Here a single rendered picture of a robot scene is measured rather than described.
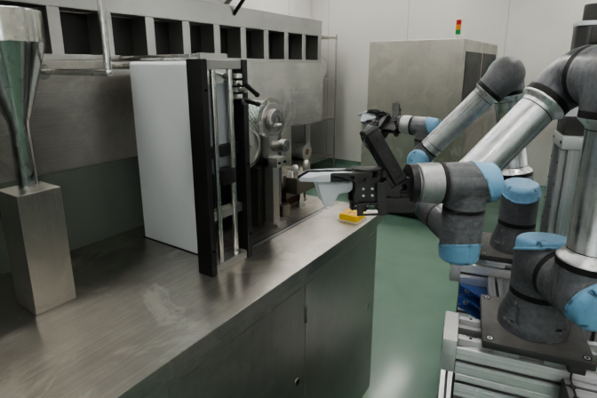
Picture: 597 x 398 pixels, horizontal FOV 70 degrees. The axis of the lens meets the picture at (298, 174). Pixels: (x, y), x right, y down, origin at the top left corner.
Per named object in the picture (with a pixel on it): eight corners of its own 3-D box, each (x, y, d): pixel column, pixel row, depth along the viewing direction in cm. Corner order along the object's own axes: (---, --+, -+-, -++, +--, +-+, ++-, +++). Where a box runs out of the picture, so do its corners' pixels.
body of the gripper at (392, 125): (368, 123, 173) (394, 126, 165) (377, 109, 177) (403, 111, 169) (373, 137, 178) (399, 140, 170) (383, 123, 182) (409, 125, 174)
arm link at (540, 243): (545, 274, 107) (553, 223, 104) (584, 303, 94) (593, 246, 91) (498, 275, 106) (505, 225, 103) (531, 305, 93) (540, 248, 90)
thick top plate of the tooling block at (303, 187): (297, 195, 155) (297, 179, 154) (216, 179, 177) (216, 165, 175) (319, 185, 168) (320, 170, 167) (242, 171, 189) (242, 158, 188)
